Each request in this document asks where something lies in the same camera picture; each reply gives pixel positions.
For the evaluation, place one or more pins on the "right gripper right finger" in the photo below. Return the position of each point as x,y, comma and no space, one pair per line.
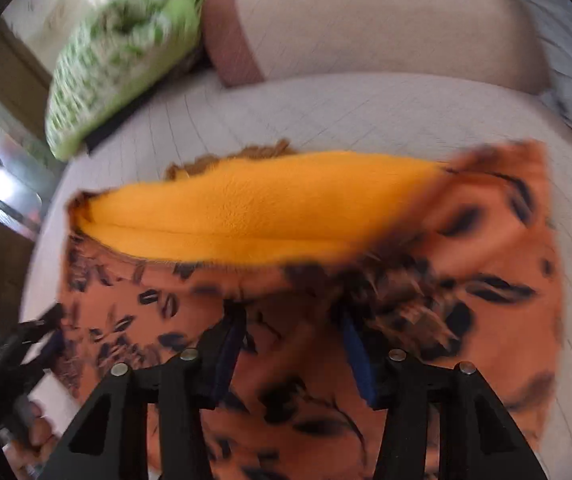
478,439

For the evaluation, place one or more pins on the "orange black floral blouse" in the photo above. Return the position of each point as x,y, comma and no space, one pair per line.
453,262

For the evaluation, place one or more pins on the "operator left hand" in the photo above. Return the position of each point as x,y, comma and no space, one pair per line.
26,458

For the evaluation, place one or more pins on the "wooden stained glass door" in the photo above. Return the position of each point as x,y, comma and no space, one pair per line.
29,174

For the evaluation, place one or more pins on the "green white patterned pillow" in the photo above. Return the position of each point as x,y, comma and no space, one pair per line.
115,54

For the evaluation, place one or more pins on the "pink quilted bolster cushion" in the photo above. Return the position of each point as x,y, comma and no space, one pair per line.
491,41

